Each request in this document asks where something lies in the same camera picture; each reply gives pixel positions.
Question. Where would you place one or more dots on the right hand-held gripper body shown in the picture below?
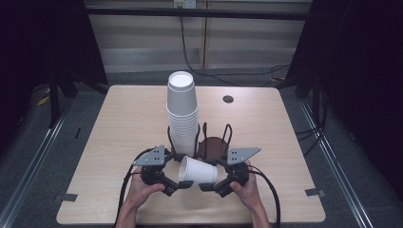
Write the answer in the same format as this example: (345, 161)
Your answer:
(239, 155)

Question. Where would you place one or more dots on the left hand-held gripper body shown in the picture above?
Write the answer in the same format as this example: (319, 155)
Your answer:
(152, 158)

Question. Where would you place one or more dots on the single white paper cup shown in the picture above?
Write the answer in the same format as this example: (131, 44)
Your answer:
(199, 171)

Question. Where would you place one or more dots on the stack of white paper cups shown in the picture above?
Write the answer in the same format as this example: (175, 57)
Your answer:
(182, 107)

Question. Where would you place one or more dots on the person's right hand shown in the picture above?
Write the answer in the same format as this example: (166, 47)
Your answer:
(252, 196)

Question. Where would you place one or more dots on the person's left hand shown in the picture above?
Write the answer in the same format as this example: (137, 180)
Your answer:
(139, 193)

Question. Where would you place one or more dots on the grey tape strip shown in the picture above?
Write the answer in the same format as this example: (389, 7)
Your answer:
(315, 192)
(66, 197)

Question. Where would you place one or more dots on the dark background desk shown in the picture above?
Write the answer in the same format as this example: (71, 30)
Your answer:
(196, 13)

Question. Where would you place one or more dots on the black curtain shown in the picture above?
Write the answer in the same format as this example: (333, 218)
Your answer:
(38, 41)
(358, 63)

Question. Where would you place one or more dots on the metal floor rail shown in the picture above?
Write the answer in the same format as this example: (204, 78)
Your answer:
(34, 158)
(335, 164)

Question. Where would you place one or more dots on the white wall socket with plugs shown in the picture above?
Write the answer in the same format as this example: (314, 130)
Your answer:
(178, 3)

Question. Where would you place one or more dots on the empty white wall socket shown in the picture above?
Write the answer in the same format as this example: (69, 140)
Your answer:
(190, 3)

